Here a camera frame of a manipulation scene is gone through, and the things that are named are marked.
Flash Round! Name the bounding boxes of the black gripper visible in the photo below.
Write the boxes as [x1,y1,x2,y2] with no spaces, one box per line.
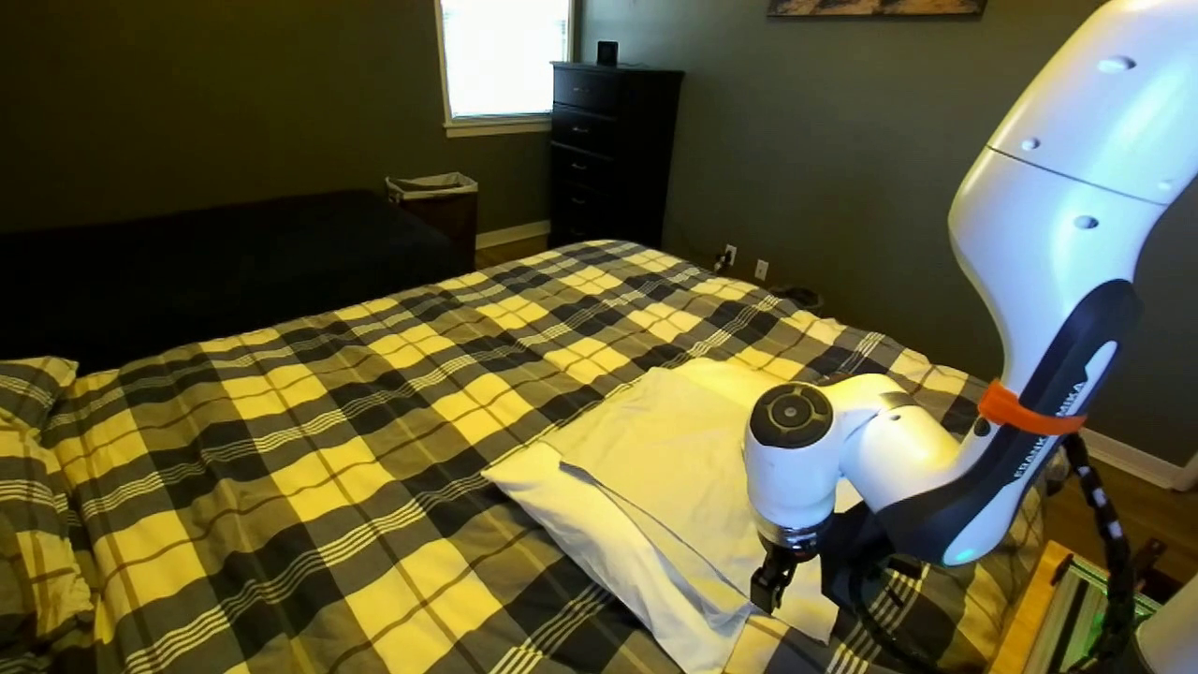
[745,521,836,617]

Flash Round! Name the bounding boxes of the white sheet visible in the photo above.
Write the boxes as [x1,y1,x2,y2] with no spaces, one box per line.
[482,355,875,674]

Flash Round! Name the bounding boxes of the yellow grey plaid comforter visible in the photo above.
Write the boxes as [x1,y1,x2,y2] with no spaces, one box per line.
[42,236,1078,674]

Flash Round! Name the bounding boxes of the black tall dresser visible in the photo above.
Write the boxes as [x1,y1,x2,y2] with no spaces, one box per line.
[545,59,690,254]

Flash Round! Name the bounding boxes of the dark nightstand with tray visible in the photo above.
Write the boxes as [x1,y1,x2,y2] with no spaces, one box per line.
[382,170,482,274]

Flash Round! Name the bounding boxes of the bright window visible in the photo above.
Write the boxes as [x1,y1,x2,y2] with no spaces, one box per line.
[430,0,583,139]

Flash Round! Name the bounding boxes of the black couch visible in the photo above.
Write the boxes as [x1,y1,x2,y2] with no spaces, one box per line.
[0,186,480,375]

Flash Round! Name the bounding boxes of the plaid pillow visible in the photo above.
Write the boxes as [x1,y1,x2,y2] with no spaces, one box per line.
[0,355,101,674]

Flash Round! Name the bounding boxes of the framed wall picture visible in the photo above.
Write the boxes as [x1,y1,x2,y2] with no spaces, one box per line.
[765,0,987,23]

